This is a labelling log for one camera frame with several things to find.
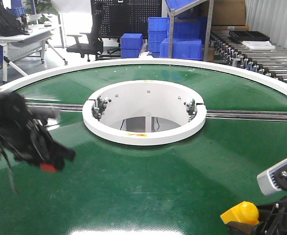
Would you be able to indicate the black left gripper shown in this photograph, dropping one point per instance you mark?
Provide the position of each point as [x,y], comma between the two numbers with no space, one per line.
[33,144]

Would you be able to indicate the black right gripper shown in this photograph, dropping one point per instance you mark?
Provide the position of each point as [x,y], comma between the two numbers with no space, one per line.
[272,221]

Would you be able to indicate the red cube block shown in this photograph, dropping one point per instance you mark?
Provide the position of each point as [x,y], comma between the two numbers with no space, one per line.
[48,167]

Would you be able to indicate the yellow block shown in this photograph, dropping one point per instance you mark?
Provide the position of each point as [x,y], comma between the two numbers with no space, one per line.
[244,212]

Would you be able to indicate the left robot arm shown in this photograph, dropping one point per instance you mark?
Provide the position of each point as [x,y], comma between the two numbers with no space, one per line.
[14,108]

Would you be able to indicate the metal conveyor seam rod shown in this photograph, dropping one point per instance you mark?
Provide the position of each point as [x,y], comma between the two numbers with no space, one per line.
[222,114]

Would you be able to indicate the black office chair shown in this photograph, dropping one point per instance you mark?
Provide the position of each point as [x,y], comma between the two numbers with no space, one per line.
[95,42]

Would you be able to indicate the white folding desk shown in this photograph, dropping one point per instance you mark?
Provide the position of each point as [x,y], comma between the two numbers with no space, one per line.
[15,48]

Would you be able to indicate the small blue crate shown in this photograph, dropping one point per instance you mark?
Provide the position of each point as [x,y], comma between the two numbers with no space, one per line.
[131,45]

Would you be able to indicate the black backpack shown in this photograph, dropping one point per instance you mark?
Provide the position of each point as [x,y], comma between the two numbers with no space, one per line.
[9,25]

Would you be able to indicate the green potted plant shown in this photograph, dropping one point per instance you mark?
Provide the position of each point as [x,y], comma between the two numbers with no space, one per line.
[43,7]

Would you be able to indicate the black pegboard panel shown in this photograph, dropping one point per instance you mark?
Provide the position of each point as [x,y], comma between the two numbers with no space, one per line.
[128,16]

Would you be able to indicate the roller conveyor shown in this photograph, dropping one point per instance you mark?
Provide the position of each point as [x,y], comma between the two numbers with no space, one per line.
[272,63]

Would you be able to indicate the white foam sheet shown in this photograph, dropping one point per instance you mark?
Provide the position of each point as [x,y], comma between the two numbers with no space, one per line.
[259,45]

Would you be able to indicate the stacked blue crates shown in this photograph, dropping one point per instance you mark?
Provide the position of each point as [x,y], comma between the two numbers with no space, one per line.
[158,41]

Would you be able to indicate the metal flow rack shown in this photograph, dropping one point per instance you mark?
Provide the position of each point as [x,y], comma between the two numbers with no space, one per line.
[187,28]

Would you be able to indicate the black tray on rollers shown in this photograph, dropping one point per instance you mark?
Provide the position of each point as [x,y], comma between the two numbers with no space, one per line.
[241,35]

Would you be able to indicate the cardboard box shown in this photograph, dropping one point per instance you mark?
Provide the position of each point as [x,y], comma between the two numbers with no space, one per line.
[229,14]

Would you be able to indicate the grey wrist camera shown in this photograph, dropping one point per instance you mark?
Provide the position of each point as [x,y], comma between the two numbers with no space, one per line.
[273,179]

